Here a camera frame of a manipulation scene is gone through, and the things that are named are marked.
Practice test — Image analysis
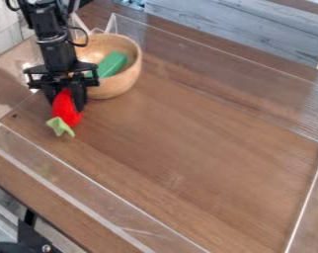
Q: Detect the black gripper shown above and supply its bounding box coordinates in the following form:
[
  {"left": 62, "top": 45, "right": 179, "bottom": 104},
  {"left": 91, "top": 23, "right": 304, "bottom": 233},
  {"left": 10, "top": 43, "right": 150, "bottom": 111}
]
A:
[{"left": 24, "top": 36, "right": 99, "bottom": 112}]

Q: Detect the wooden bowl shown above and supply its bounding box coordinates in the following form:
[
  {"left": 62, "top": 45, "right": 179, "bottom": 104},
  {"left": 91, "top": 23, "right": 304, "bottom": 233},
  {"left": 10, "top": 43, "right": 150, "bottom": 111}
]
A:
[{"left": 76, "top": 34, "right": 143, "bottom": 100}]

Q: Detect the black metal bracket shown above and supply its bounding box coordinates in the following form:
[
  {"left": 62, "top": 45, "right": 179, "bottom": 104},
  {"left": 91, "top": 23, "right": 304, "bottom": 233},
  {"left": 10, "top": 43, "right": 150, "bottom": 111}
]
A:
[{"left": 18, "top": 210, "right": 63, "bottom": 253}]

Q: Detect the green rectangular block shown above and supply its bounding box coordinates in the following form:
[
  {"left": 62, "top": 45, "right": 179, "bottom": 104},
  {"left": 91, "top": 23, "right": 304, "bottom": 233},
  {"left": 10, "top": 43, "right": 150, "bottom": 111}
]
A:
[{"left": 98, "top": 51, "right": 129, "bottom": 78}]

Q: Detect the clear acrylic tray wall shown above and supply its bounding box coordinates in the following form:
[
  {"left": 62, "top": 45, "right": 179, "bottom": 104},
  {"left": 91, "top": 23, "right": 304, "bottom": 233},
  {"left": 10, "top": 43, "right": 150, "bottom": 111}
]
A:
[{"left": 0, "top": 15, "right": 318, "bottom": 253}]

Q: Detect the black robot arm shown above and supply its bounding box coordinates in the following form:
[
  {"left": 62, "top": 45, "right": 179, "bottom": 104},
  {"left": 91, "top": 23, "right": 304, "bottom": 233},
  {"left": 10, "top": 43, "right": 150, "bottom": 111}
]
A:
[{"left": 6, "top": 0, "right": 99, "bottom": 112}]

